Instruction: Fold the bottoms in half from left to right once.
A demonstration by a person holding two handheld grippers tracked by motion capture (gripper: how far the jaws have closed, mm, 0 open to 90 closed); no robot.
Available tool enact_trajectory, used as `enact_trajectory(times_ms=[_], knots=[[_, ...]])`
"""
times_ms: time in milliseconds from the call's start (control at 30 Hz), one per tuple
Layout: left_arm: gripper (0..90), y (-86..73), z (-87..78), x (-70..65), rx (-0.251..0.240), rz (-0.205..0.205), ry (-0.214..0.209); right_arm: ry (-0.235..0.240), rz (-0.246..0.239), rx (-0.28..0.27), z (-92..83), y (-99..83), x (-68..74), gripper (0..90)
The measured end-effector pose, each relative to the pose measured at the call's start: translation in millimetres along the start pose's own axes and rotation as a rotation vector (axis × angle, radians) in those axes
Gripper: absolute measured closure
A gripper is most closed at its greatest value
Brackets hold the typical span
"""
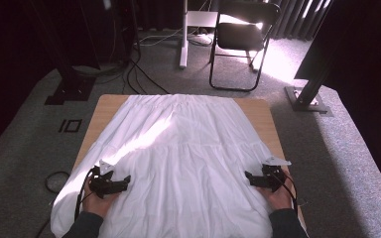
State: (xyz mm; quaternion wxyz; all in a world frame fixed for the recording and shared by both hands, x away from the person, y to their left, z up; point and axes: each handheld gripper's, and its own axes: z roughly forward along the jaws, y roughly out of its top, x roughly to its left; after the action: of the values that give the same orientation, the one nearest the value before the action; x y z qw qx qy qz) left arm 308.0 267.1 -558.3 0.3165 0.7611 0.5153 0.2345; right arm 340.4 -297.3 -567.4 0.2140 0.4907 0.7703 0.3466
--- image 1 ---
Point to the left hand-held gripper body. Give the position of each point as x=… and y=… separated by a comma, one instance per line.
x=101, y=185

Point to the white desk frame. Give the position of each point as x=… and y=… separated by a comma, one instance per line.
x=183, y=49

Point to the person's left hand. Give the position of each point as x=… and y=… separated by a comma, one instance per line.
x=96, y=205

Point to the person's right hand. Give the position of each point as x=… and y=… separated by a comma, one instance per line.
x=279, y=200

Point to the white tiered skirt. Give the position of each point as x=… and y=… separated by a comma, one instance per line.
x=185, y=165

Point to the grey pleated curtain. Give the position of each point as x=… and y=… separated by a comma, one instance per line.
x=291, y=20

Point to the dark equipment rack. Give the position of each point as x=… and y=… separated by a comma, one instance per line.
x=119, y=33

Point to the black stand with square base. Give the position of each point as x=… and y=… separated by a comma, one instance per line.
x=69, y=89

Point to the black folding chair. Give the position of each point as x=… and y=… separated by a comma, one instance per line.
x=241, y=36

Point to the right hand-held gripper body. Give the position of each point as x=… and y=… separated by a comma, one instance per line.
x=273, y=178

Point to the black post with grey base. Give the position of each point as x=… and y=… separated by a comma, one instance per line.
x=311, y=91

